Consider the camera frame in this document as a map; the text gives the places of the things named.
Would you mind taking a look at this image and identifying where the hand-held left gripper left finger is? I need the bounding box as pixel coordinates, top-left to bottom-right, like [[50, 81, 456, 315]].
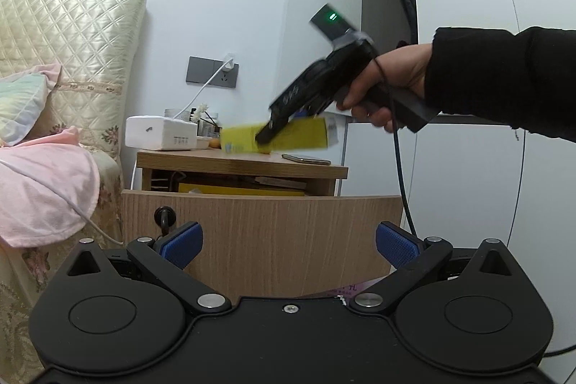
[[67, 221, 232, 313]]

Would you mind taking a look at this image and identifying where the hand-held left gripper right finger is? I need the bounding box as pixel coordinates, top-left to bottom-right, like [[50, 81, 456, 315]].
[[348, 221, 513, 313]]

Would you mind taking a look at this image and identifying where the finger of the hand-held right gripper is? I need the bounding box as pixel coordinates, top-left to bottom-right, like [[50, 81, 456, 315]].
[[255, 112, 294, 146]]

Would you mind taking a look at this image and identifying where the yellow box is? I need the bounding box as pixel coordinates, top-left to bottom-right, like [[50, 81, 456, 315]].
[[220, 116, 348, 154]]

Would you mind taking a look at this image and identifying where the person's right forearm black sleeve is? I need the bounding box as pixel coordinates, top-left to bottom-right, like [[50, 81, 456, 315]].
[[424, 26, 576, 140]]

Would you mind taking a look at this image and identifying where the black drawer knob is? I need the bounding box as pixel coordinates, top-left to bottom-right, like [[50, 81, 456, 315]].
[[153, 206, 179, 239]]

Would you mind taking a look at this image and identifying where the person's right hand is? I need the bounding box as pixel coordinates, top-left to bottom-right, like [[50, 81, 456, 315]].
[[337, 43, 433, 134]]

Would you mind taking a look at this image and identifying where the smartphone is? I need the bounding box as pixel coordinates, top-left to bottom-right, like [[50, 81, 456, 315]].
[[282, 154, 332, 166]]

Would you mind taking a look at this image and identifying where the brown book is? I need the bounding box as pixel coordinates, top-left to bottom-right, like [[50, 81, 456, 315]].
[[255, 176, 307, 191]]

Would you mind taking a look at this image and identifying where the pink paper slip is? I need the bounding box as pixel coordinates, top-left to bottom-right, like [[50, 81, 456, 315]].
[[315, 280, 388, 300]]

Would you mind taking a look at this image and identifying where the wooden nightstand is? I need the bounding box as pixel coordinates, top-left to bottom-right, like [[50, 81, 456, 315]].
[[135, 149, 350, 198]]

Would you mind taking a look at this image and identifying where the small flower vase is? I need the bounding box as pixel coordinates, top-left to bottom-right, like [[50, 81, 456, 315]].
[[191, 102, 222, 139]]

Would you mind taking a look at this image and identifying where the yellow flat packet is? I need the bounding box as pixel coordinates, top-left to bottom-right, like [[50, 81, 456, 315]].
[[177, 182, 307, 197]]

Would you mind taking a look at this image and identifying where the white tissue pack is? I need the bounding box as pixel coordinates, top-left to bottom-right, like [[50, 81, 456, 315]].
[[125, 115, 199, 152]]

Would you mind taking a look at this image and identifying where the pink blanket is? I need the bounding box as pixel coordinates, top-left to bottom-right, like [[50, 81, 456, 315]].
[[0, 126, 101, 250]]

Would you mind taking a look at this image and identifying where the floral bed sheet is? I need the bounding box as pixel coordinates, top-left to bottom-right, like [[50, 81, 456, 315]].
[[0, 143, 125, 384]]

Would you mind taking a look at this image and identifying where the cream quilted headboard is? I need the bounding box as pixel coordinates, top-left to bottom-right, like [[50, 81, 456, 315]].
[[0, 0, 149, 162]]

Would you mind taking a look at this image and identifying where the pastel pillow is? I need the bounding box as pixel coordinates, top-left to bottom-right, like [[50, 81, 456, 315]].
[[0, 74, 50, 147]]

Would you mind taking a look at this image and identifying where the white charging cable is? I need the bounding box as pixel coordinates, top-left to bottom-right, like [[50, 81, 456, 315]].
[[173, 68, 226, 120]]

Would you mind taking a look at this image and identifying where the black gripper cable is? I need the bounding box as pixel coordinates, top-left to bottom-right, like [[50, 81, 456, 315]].
[[374, 57, 420, 237]]

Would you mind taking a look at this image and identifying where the grey wall socket panel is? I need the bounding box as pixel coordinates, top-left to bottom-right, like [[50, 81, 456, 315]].
[[186, 55, 238, 90]]

